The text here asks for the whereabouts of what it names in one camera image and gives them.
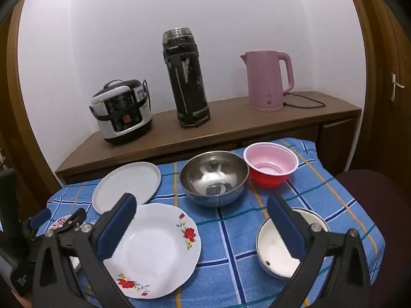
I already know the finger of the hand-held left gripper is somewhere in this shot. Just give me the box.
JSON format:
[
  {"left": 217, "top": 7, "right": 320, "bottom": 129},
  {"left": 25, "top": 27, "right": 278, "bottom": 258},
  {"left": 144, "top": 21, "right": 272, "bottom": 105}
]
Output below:
[
  {"left": 30, "top": 209, "right": 52, "bottom": 232},
  {"left": 56, "top": 208, "right": 87, "bottom": 235}
]

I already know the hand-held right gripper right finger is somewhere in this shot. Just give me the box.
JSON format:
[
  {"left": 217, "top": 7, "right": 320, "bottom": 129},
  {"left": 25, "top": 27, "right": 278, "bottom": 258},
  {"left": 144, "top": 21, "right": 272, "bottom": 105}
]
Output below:
[{"left": 266, "top": 194, "right": 375, "bottom": 308}]

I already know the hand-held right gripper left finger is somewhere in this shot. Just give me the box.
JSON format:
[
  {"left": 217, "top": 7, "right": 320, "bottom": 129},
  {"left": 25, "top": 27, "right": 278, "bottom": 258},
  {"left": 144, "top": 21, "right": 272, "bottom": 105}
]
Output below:
[{"left": 30, "top": 193, "right": 138, "bottom": 308}]

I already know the pink floral plate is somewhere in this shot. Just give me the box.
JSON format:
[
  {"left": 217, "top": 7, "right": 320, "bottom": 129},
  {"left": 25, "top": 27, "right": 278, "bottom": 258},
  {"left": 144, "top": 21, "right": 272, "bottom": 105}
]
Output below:
[{"left": 48, "top": 214, "right": 82, "bottom": 272}]

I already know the white enamel bowl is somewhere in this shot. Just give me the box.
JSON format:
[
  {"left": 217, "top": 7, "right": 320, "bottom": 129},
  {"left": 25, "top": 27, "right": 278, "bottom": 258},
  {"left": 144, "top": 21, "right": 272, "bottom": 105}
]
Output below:
[{"left": 256, "top": 208, "right": 331, "bottom": 280}]

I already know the white plate with red flowers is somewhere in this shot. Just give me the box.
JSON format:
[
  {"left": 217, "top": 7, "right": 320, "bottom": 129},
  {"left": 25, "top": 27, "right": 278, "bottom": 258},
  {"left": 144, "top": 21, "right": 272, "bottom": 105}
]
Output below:
[{"left": 103, "top": 203, "right": 202, "bottom": 300}]

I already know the plain white plate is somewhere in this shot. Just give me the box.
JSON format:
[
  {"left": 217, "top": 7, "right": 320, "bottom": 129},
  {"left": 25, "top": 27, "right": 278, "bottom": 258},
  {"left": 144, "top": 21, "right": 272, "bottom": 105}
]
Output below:
[{"left": 92, "top": 162, "right": 162, "bottom": 215}]

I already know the red bowl with pink inside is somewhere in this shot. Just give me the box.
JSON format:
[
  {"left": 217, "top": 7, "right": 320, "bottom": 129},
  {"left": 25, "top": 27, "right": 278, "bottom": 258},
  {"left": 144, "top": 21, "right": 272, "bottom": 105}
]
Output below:
[{"left": 243, "top": 142, "right": 300, "bottom": 189}]

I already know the stainless steel bowl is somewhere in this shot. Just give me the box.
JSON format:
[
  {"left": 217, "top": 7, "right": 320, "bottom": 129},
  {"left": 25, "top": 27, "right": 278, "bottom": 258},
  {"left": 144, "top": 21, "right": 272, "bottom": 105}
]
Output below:
[{"left": 180, "top": 151, "right": 250, "bottom": 208}]

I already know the blue checked tablecloth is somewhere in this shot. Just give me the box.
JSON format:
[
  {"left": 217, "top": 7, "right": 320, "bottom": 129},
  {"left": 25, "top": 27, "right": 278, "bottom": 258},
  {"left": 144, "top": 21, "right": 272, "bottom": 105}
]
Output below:
[{"left": 46, "top": 137, "right": 386, "bottom": 308}]

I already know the dark maroon chair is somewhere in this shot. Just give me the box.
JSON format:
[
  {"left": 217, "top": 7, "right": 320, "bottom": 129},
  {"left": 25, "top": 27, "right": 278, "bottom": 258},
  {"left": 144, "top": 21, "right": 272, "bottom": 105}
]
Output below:
[{"left": 334, "top": 169, "right": 411, "bottom": 296}]

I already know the brown wooden panel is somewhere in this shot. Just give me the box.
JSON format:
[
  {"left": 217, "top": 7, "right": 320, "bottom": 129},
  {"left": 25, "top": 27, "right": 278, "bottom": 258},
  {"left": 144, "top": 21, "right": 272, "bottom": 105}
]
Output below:
[{"left": 0, "top": 5, "right": 65, "bottom": 219}]

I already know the silver black rice cooker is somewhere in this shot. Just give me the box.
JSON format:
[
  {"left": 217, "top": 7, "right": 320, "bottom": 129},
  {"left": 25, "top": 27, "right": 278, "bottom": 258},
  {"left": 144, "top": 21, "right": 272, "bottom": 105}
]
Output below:
[{"left": 90, "top": 80, "right": 153, "bottom": 146}]

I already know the wooden cabinet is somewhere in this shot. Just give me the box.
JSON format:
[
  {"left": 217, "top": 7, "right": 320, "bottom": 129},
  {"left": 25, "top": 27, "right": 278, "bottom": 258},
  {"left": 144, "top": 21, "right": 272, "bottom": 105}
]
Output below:
[{"left": 54, "top": 90, "right": 363, "bottom": 187}]

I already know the pink electric kettle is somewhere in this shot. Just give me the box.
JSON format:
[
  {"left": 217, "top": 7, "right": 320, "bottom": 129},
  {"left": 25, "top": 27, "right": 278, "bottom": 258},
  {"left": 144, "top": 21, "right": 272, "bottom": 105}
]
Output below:
[{"left": 240, "top": 51, "right": 295, "bottom": 113}]

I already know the black thermos flask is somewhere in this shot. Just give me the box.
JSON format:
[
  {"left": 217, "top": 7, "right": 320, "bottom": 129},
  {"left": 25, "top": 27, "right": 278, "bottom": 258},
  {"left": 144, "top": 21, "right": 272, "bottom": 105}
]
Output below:
[{"left": 162, "top": 28, "right": 211, "bottom": 129}]

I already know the black kettle cable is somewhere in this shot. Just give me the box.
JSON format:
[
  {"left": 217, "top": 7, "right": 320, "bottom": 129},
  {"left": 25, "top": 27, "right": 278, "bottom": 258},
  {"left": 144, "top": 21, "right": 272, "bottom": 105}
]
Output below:
[{"left": 283, "top": 91, "right": 326, "bottom": 109}]

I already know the metal door handle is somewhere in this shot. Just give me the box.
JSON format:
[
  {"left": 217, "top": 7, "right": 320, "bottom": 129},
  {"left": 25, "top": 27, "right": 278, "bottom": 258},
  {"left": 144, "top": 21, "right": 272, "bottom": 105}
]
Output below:
[{"left": 390, "top": 74, "right": 404, "bottom": 101}]

